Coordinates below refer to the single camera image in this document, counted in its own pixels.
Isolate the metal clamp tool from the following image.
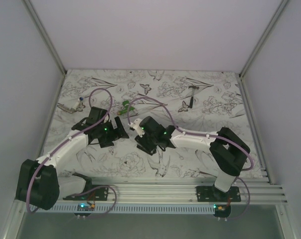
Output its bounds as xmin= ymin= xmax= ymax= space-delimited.
xmin=57 ymin=102 xmax=86 ymax=114

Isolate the left controller board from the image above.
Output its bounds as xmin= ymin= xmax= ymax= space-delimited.
xmin=74 ymin=202 xmax=95 ymax=219

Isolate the right controller board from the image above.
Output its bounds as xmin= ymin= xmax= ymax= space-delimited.
xmin=213 ymin=204 xmax=231 ymax=221

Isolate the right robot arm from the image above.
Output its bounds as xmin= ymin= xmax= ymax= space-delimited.
xmin=129 ymin=117 xmax=250 ymax=202

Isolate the black fuse box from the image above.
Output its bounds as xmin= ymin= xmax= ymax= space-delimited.
xmin=137 ymin=143 xmax=157 ymax=155

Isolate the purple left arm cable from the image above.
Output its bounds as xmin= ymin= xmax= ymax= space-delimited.
xmin=25 ymin=87 xmax=117 ymax=220

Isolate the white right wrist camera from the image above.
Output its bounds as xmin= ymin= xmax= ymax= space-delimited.
xmin=128 ymin=119 xmax=145 ymax=137

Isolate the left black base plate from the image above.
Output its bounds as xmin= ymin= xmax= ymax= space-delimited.
xmin=63 ymin=185 xmax=109 ymax=202

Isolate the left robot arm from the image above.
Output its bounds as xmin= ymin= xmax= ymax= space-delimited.
xmin=15 ymin=107 xmax=129 ymax=210

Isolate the grey slotted cable duct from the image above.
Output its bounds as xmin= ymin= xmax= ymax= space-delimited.
xmin=47 ymin=203 xmax=214 ymax=215

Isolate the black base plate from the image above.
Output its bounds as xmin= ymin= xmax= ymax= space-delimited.
xmin=195 ymin=186 xmax=241 ymax=203
xmin=63 ymin=185 xmax=109 ymax=202

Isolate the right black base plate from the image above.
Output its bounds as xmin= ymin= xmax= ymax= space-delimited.
xmin=195 ymin=186 xmax=241 ymax=203

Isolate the controller board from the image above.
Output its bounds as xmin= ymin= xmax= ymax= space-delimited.
xmin=213 ymin=204 xmax=231 ymax=221
xmin=74 ymin=202 xmax=95 ymax=219

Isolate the small hammer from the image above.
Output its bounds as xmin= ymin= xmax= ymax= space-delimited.
xmin=188 ymin=85 xmax=198 ymax=109

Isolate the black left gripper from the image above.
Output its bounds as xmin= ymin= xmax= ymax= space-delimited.
xmin=98 ymin=117 xmax=129 ymax=148

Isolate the green object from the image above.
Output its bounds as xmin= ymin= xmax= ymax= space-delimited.
xmin=117 ymin=100 xmax=138 ymax=116

